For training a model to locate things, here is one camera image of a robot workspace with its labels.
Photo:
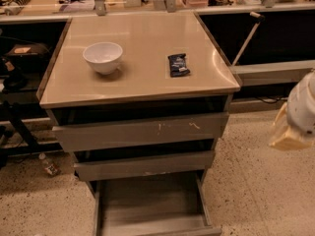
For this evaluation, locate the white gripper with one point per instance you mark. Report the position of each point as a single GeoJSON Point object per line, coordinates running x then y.
{"type": "Point", "coordinates": [302, 110]}

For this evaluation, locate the grey bottom drawer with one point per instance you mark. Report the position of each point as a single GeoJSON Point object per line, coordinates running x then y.
{"type": "Point", "coordinates": [161, 205]}

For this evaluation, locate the grey drawer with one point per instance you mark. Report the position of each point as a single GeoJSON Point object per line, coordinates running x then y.
{"type": "Point", "coordinates": [141, 132]}
{"type": "Point", "coordinates": [144, 166]}
{"type": "Point", "coordinates": [161, 205]}

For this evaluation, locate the grey drawer cabinet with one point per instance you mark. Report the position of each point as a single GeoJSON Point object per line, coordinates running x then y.
{"type": "Point", "coordinates": [139, 101]}

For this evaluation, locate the grey middle drawer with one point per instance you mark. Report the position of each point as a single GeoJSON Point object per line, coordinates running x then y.
{"type": "Point", "coordinates": [144, 166]}

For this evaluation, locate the grey top drawer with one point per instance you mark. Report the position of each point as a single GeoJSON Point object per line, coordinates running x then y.
{"type": "Point", "coordinates": [141, 132]}

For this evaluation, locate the long workbench with shelf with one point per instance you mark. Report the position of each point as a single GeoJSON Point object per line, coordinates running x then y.
{"type": "Point", "coordinates": [157, 4]}

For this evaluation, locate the white stick with black tip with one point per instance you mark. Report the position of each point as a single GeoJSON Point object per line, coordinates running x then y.
{"type": "Point", "coordinates": [256, 20]}

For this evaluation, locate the dark blue snack packet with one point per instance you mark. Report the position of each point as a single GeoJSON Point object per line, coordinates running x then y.
{"type": "Point", "coordinates": [177, 65]}

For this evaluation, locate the white ceramic bowl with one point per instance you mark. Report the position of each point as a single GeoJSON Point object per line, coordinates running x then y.
{"type": "Point", "coordinates": [103, 57]}

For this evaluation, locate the clear plastic bottle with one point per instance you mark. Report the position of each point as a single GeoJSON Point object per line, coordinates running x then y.
{"type": "Point", "coordinates": [49, 165]}

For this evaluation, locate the black metal stand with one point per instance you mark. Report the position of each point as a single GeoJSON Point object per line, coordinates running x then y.
{"type": "Point", "coordinates": [32, 145]}

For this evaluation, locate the black headphones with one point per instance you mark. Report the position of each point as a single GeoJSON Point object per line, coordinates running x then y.
{"type": "Point", "coordinates": [16, 80]}

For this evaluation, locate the black bag with label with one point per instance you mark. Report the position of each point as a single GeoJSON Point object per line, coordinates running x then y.
{"type": "Point", "coordinates": [28, 54]}

